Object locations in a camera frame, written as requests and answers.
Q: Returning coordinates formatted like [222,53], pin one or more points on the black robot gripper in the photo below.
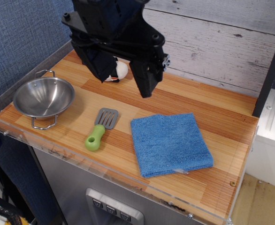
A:
[117,27]

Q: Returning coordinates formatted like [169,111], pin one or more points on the white plush sushi toy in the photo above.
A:
[119,72]

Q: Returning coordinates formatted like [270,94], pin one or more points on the blue towel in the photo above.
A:
[169,144]

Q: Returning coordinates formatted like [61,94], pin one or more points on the stainless steel cabinet front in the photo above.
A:
[69,184]

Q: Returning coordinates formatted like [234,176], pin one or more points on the silver dispenser button panel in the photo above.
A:
[108,211]

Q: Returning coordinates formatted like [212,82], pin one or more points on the clear acrylic edge guard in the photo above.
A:
[208,194]

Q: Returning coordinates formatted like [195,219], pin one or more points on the white side cabinet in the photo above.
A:
[261,161]

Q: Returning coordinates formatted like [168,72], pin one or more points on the green handled grey spatula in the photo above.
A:
[105,120]

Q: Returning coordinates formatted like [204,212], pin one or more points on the steel bowl with handles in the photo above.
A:
[45,96]

